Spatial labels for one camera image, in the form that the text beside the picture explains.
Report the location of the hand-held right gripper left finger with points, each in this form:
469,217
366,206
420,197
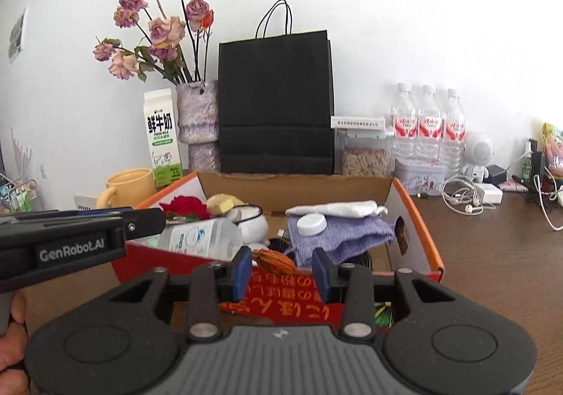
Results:
242,271

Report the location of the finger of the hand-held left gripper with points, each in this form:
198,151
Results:
145,223

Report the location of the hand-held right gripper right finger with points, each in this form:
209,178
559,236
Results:
320,276

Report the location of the red artificial flower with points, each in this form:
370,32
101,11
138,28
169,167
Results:
184,206

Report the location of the red cardboard box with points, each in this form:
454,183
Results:
281,302

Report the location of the white plush toy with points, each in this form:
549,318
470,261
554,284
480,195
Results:
253,223

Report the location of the white bottle cap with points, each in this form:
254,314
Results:
311,224

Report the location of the clear plastic bottle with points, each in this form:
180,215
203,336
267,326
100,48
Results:
198,241

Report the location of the white cloth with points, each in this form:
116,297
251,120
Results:
343,209

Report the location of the yellow plush toy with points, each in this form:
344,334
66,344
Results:
220,203

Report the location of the person's left hand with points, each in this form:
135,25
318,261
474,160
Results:
13,346

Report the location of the yellow mug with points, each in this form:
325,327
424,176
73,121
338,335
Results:
132,186

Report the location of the storage rack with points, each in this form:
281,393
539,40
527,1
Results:
20,197

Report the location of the white green milk carton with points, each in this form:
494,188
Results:
162,135

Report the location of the purple textured vase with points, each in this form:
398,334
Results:
198,113

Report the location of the clear container of seeds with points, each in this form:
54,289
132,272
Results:
365,161

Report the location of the printed tin box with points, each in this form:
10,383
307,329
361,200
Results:
418,177

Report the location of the white flat box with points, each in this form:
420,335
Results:
357,122

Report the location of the white earphones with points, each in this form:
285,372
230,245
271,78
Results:
469,209

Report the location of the black paper bag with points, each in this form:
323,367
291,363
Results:
277,104

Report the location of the clear water bottle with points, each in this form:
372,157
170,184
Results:
403,126
454,131
429,126

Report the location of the white charger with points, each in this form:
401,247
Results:
489,194

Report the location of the dried rose bouquet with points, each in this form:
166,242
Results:
165,32

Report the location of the white robot speaker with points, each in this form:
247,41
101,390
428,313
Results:
478,150

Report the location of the black power adapter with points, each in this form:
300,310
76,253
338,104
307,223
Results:
499,175

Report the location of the pink flat item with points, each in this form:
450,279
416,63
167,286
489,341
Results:
514,186

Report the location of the small green bottle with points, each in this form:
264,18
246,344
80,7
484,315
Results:
526,166

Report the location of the black upright device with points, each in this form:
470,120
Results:
537,166

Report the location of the yellow snack bag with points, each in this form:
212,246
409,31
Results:
554,148

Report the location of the white wall vent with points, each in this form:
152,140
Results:
85,203

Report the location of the wall outlet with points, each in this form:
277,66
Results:
42,170

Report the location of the wall poster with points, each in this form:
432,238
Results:
18,34

